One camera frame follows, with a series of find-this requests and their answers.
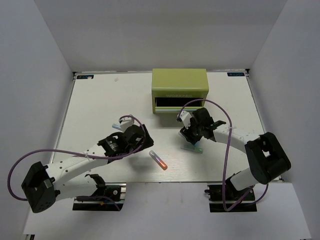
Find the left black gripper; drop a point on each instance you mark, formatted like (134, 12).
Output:
(146, 141)

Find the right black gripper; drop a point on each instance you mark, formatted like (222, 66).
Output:
(192, 138)

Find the green highlighter pen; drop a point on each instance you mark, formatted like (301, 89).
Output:
(192, 148)

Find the orange highlighter pen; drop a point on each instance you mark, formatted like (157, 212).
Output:
(158, 160)

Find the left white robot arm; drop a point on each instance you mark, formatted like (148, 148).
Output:
(43, 185)

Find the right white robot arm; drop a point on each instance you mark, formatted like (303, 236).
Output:
(267, 159)

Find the green metal drawer cabinet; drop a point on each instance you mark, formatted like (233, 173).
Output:
(179, 83)

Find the right blue label sticker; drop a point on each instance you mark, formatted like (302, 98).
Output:
(235, 74)

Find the blue label sticker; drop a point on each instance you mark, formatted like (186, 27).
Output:
(84, 77)
(235, 74)

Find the left blue label sticker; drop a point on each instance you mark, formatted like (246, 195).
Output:
(84, 77)

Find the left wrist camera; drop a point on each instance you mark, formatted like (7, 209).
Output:
(123, 124)

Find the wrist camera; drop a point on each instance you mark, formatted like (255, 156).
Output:
(123, 124)
(185, 118)

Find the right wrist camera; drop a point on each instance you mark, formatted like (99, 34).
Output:
(185, 118)

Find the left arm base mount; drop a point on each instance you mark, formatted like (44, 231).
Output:
(111, 198)

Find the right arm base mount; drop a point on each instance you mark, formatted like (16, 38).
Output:
(214, 193)

